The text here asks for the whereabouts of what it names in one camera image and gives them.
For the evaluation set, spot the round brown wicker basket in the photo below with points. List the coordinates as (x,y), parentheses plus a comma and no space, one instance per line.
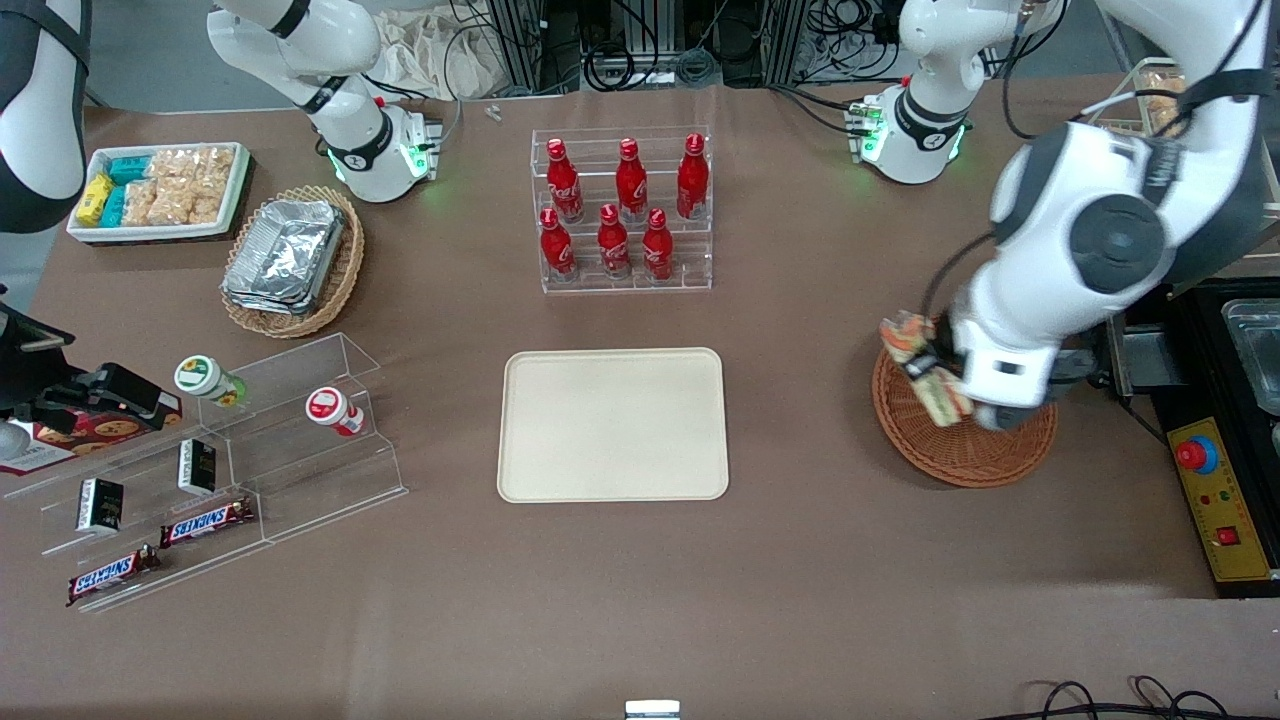
(950,455)

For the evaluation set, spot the white rectangular snack bin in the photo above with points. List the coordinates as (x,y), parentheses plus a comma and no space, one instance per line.
(235,190)

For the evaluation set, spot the yellow snack packet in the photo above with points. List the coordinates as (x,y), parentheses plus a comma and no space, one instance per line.
(93,200)

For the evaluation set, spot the oval tan wicker basket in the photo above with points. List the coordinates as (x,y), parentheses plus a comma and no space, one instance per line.
(340,270)

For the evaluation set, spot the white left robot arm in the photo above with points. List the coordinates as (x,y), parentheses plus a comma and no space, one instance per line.
(1050,190)

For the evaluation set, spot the red cola bottle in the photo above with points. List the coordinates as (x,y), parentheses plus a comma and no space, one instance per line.
(657,250)
(692,180)
(613,248)
(630,185)
(563,185)
(557,250)

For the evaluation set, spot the green-lid white cup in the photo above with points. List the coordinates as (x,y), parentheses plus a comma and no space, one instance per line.
(200,377)

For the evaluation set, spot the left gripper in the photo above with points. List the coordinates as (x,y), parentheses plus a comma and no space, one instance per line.
(941,352)

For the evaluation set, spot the small black box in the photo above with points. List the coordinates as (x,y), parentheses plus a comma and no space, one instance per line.
(197,467)
(100,505)

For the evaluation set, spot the clear puffed snack bag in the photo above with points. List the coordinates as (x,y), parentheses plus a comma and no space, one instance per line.
(141,203)
(216,168)
(190,204)
(172,165)

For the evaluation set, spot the steel pan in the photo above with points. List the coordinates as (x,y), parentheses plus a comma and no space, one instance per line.
(1255,350)

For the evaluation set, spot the bagged bread snack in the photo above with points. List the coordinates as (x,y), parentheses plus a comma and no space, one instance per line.
(1165,100)

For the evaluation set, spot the clear acrylic bottle rack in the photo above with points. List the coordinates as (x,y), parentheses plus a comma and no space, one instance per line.
(625,282)

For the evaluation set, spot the red cookie box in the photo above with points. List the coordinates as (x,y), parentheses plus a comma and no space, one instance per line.
(90,432)

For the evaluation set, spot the aluminium frame post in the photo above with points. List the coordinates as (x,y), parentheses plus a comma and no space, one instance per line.
(795,40)
(540,45)

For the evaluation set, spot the triangle sandwich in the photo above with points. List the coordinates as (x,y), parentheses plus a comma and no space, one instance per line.
(905,338)

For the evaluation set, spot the clear acrylic stepped shelf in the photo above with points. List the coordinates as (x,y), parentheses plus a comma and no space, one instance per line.
(300,480)

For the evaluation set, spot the teal snack packet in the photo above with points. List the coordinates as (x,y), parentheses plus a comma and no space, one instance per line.
(113,207)
(128,170)

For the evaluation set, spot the red rocker switch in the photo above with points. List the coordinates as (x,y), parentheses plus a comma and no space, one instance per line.
(1228,536)

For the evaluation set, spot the Snickers bar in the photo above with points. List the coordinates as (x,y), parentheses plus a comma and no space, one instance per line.
(110,575)
(205,522)

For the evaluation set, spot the white cloth bag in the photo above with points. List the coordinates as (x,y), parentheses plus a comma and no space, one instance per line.
(440,55)

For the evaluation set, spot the red-lid white cup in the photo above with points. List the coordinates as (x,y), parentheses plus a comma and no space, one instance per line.
(330,408)

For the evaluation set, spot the grey metal machine side box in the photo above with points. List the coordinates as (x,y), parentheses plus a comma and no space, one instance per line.
(1150,360)

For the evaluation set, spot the stacked aluminium foil containers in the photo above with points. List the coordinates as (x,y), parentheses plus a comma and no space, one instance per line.
(285,255)

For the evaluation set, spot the black machine with yellow panel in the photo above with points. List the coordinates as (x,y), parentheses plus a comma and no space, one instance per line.
(1195,335)

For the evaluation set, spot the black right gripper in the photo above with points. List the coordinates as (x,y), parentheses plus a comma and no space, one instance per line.
(22,368)

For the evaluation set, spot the red emergency stop button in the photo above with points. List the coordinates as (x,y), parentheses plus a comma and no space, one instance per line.
(1196,455)

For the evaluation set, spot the beige plastic tray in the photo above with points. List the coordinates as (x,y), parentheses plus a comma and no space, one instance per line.
(612,425)

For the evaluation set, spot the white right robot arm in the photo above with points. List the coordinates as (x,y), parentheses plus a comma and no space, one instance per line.
(350,130)

